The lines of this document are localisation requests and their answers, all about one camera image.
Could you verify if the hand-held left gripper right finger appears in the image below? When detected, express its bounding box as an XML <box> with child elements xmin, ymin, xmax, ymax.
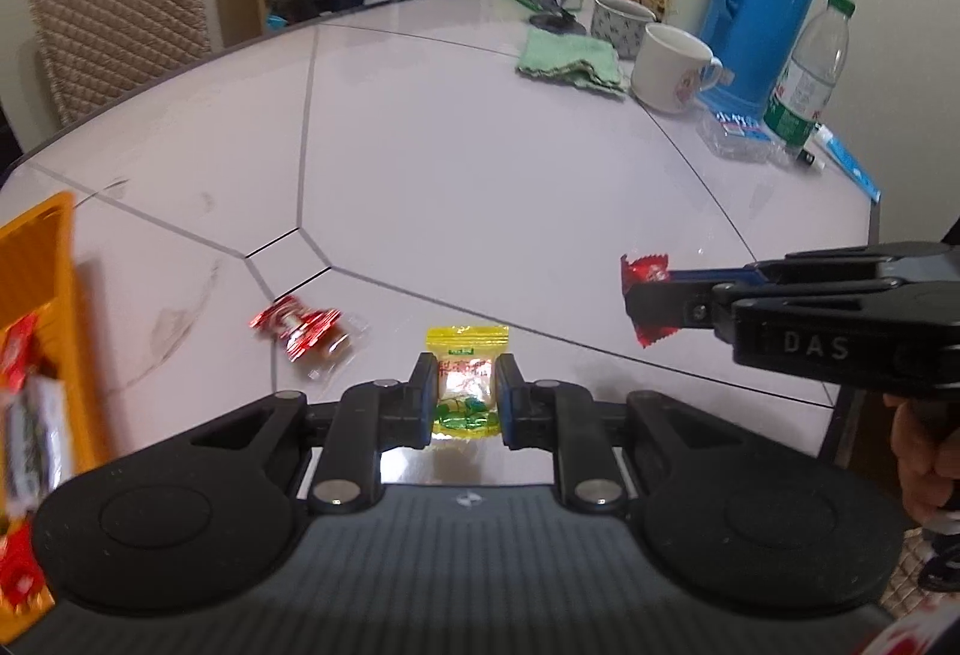
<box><xmin>495</xmin><ymin>352</ymin><xmax>817</xmax><ymax>515</ymax></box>

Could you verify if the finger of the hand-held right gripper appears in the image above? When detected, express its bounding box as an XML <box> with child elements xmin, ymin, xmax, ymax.
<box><xmin>625</xmin><ymin>276</ymin><xmax>908</xmax><ymax>335</ymax></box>
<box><xmin>667</xmin><ymin>241</ymin><xmax>960</xmax><ymax>287</ymax></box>

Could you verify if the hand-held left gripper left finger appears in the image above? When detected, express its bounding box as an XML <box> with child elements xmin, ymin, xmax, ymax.
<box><xmin>126</xmin><ymin>352</ymin><xmax>440</xmax><ymax>515</ymax></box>

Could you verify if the small red candy packet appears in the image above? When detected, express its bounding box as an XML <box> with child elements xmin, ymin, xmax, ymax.
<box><xmin>619</xmin><ymin>253</ymin><xmax>672</xmax><ymax>348</ymax></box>
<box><xmin>250</xmin><ymin>295</ymin><xmax>305</xmax><ymax>335</ymax></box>

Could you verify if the yellow candy packet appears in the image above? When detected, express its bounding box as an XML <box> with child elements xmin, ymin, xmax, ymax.
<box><xmin>425</xmin><ymin>325</ymin><xmax>511</xmax><ymax>440</ymax></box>

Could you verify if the red brown candy packet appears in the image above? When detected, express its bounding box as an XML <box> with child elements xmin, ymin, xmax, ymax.
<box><xmin>0</xmin><ymin>316</ymin><xmax>42</xmax><ymax>393</ymax></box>

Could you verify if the orange plastic tray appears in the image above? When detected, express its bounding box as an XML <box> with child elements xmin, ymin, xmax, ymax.
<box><xmin>0</xmin><ymin>191</ymin><xmax>113</xmax><ymax>635</ymax></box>

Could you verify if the large red snack packet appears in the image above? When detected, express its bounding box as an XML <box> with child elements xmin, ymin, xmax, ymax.
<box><xmin>0</xmin><ymin>521</ymin><xmax>55</xmax><ymax>615</ymax></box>

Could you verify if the person's right hand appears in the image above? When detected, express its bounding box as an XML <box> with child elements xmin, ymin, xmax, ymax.
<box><xmin>892</xmin><ymin>400</ymin><xmax>960</xmax><ymax>527</ymax></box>

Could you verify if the crumpled clear plastic wrapper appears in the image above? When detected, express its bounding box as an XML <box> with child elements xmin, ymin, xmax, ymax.
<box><xmin>696</xmin><ymin>109</ymin><xmax>788</xmax><ymax>165</ymax></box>

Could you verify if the blue white tube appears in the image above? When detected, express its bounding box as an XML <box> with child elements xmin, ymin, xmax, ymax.
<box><xmin>796</xmin><ymin>124</ymin><xmax>882</xmax><ymax>204</ymax></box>

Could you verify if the white cartoon mug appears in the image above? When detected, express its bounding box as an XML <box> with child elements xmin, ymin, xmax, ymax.
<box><xmin>631</xmin><ymin>22</ymin><xmax>725</xmax><ymax>114</ymax></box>

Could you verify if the green cap water bottle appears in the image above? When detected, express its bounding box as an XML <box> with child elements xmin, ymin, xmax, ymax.
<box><xmin>763</xmin><ymin>0</ymin><xmax>857</xmax><ymax>146</ymax></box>

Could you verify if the beige quilted chair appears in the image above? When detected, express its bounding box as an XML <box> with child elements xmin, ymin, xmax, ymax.
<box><xmin>26</xmin><ymin>0</ymin><xmax>215</xmax><ymax>127</ymax></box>
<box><xmin>877</xmin><ymin>535</ymin><xmax>932</xmax><ymax>618</ymax></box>

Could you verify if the green cleaning cloth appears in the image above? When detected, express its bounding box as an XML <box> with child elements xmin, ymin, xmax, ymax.
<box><xmin>516</xmin><ymin>28</ymin><xmax>627</xmax><ymax>95</ymax></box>

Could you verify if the grey patterned mug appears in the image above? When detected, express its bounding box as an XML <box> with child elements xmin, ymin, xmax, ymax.
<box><xmin>590</xmin><ymin>0</ymin><xmax>659</xmax><ymax>59</ymax></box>

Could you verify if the person's red patterned clothing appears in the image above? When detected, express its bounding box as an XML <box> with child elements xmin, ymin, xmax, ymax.
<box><xmin>862</xmin><ymin>606</ymin><xmax>960</xmax><ymax>655</ymax></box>

